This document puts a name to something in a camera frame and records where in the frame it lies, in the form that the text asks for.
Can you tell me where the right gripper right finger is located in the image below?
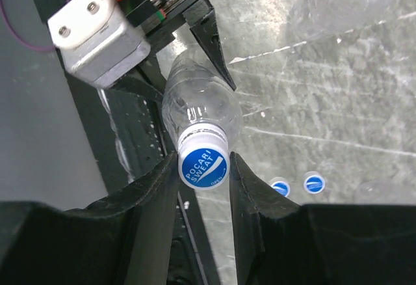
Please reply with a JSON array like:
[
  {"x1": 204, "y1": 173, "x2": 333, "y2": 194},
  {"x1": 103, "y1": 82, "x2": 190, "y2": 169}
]
[{"x1": 229, "y1": 153, "x2": 415, "y2": 284}]

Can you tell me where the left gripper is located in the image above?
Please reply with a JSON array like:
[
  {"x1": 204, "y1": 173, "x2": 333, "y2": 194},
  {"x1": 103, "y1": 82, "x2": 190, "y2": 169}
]
[{"x1": 110, "y1": 0, "x2": 237, "y2": 103}]

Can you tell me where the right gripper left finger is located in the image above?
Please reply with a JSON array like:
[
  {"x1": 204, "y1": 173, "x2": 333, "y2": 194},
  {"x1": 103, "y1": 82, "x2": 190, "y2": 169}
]
[{"x1": 1, "y1": 153, "x2": 180, "y2": 284}]

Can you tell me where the clear plastic bottle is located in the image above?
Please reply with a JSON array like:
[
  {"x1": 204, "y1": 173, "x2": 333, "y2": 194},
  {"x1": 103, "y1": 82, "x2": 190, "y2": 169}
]
[
  {"x1": 162, "y1": 49, "x2": 243, "y2": 150},
  {"x1": 290, "y1": 0, "x2": 394, "y2": 41}
]

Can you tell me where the blue white bottle cap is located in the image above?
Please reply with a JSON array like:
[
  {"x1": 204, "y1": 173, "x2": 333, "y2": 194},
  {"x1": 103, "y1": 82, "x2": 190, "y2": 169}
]
[
  {"x1": 304, "y1": 171, "x2": 326, "y2": 195},
  {"x1": 177, "y1": 122, "x2": 230, "y2": 190},
  {"x1": 270, "y1": 177, "x2": 291, "y2": 197}
]

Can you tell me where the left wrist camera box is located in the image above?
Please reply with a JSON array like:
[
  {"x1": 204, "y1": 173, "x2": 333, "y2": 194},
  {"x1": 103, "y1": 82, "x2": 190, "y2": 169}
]
[{"x1": 47, "y1": 0, "x2": 151, "y2": 89}]

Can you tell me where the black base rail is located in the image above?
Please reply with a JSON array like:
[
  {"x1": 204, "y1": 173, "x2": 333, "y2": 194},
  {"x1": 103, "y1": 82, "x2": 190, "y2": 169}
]
[{"x1": 25, "y1": 0, "x2": 222, "y2": 285}]

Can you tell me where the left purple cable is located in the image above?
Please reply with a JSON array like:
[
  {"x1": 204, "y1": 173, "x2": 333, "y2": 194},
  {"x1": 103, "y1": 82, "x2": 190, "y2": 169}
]
[{"x1": 0, "y1": 0, "x2": 72, "y2": 53}]

